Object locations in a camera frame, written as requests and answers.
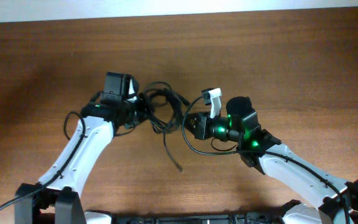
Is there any black usb cable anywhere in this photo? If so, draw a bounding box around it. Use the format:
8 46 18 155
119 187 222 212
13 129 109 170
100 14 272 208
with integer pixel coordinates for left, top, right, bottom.
141 81 191 172

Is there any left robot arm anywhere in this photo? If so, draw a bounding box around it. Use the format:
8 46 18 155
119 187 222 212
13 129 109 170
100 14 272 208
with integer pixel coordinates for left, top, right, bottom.
14 72 145 223

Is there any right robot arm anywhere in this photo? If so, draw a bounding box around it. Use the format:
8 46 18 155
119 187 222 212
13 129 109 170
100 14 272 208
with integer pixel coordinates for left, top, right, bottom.
181 96 358 223

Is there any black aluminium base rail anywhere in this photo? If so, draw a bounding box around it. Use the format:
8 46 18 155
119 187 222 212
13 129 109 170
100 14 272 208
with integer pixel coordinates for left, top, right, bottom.
82 208 291 224

